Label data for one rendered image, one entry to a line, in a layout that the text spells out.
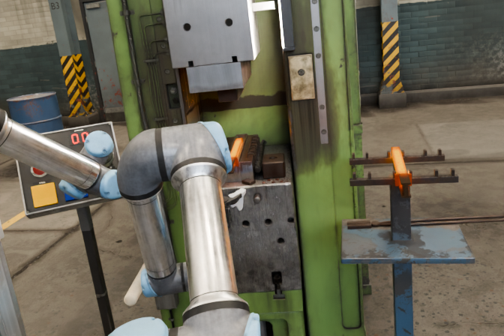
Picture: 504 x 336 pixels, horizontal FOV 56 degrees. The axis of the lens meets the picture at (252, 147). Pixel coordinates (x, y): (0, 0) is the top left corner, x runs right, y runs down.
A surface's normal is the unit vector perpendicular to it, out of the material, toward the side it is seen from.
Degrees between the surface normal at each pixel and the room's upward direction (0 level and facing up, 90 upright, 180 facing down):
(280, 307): 90
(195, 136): 40
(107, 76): 90
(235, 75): 90
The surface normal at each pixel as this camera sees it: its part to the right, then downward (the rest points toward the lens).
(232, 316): 0.49, -0.58
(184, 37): -0.07, 0.27
